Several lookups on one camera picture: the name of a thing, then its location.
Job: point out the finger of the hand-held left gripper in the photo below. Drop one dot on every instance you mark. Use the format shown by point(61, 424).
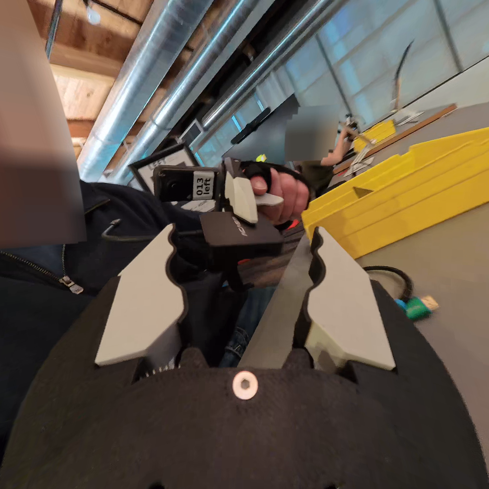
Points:
point(240, 198)

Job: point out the black framed sign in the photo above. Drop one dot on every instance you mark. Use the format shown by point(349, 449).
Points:
point(168, 156)

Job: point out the person's left hand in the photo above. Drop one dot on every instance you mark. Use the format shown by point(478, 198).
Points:
point(294, 198)

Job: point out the silver ventilation duct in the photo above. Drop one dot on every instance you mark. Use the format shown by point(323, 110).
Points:
point(145, 76)

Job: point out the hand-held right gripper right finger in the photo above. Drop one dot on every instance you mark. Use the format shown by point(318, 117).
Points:
point(347, 305)

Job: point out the yellow divided storage bin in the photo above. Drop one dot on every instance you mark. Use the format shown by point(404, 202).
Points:
point(401, 198)

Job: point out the yellow plastic bin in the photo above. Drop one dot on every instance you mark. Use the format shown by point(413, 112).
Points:
point(378, 133)

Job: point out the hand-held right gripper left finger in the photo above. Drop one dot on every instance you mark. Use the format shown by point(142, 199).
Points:
point(141, 298)

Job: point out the black and silver usb hub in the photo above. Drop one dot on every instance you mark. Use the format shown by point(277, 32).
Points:
point(244, 237)

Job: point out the silver ceiling pipe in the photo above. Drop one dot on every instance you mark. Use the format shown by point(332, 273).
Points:
point(267, 59)
point(210, 65)

